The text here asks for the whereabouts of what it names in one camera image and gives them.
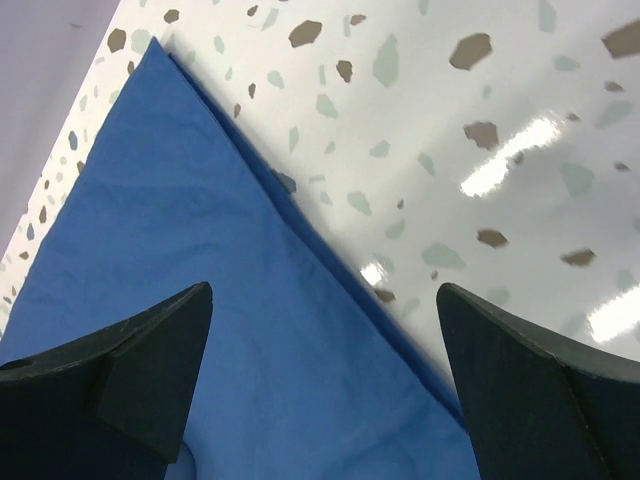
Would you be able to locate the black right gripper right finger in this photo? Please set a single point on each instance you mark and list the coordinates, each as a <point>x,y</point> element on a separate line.
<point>538,405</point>

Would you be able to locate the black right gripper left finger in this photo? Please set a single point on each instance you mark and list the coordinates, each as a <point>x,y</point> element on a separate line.
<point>112,404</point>

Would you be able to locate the blue surgical cloth wrap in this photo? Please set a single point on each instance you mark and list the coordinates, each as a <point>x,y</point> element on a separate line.
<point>304,376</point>

